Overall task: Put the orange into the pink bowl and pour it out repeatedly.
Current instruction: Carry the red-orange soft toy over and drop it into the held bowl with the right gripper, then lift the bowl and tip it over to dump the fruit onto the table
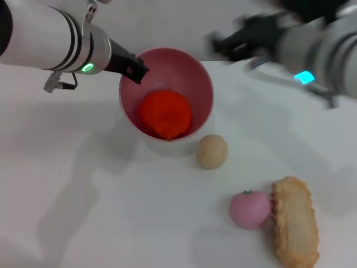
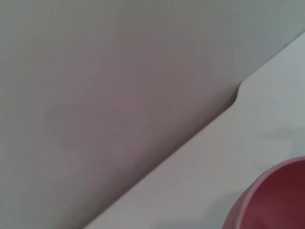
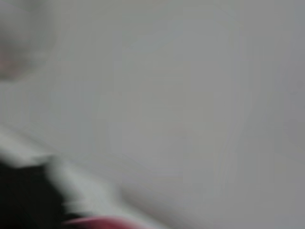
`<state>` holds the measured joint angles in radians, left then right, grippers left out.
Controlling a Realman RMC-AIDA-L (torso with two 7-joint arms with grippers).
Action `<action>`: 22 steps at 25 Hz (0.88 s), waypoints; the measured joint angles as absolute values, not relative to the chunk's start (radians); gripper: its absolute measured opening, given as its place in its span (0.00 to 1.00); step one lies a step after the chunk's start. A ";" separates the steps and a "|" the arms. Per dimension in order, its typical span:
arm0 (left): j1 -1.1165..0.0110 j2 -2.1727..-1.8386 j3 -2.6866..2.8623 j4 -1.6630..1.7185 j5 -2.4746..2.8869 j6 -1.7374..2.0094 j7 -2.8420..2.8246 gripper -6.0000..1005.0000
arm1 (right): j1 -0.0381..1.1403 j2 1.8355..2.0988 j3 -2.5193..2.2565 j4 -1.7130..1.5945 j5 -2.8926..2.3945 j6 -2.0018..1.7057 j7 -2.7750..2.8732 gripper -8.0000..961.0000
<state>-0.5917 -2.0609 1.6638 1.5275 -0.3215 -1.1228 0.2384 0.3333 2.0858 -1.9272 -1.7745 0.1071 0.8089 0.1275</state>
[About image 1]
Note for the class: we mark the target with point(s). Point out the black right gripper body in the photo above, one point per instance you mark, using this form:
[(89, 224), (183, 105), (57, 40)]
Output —
[(256, 36)]

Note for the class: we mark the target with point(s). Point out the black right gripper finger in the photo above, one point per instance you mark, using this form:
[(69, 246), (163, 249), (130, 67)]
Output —
[(219, 43)]

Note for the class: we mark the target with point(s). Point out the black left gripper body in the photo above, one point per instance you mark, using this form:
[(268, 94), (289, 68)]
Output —
[(118, 57)]

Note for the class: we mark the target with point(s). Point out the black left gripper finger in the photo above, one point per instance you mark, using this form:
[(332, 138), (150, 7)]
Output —
[(136, 71)]

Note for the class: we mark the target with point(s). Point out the pink plastic bowl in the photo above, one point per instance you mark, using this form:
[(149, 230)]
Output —
[(178, 72)]

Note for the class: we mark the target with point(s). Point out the orange toy fruit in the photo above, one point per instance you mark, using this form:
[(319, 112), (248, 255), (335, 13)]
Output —
[(166, 114)]

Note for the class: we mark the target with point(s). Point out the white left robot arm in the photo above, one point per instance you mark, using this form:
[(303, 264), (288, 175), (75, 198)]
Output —
[(39, 36)]

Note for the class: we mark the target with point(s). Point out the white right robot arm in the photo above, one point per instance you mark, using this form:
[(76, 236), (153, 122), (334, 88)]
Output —
[(320, 47)]

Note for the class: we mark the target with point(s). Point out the pink toy peach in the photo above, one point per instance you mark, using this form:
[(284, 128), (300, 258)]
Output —
[(249, 209)]

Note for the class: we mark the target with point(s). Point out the golden toy pastry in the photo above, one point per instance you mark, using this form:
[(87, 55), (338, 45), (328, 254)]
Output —
[(294, 220)]

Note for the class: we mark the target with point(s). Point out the black grey right wrist camera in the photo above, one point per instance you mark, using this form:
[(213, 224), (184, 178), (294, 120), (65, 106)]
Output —
[(312, 9)]

